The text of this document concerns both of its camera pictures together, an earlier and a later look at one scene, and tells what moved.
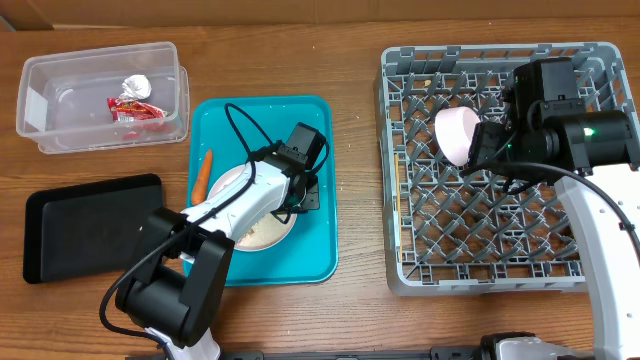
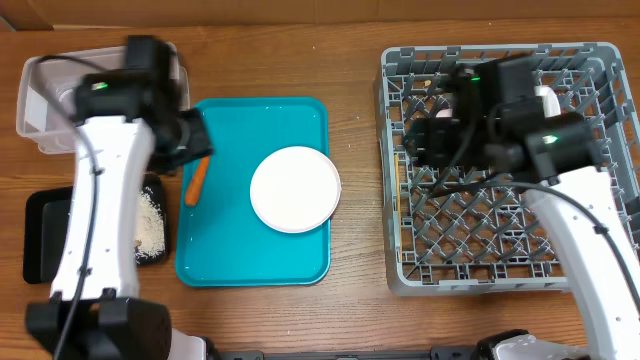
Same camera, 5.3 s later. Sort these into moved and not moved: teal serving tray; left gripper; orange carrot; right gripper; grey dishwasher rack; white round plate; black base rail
Moved: left gripper; orange carrot; white round plate; right gripper
Not moved: black base rail; teal serving tray; grey dishwasher rack
